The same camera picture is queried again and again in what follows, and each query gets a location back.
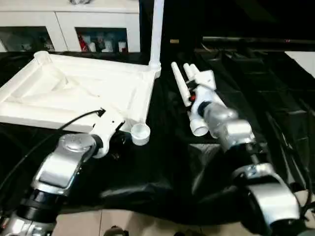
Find white plastic table top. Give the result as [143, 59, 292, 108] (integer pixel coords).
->
[0, 50, 162, 146]

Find black glossy mat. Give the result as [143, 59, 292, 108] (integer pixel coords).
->
[0, 48, 315, 227]

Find black flat monitor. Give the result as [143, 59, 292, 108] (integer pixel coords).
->
[201, 0, 315, 50]

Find dark brown rounded object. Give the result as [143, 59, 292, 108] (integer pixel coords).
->
[105, 225, 130, 236]

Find red package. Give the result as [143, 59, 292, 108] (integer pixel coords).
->
[78, 34, 89, 52]

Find white glass door cabinet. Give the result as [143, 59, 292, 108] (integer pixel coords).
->
[0, 0, 141, 53]

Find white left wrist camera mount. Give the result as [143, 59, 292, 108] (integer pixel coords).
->
[91, 112, 126, 159]

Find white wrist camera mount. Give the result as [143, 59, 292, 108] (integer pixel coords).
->
[91, 112, 126, 159]
[188, 69, 218, 121]

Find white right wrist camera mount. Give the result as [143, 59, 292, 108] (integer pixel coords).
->
[188, 69, 218, 121]

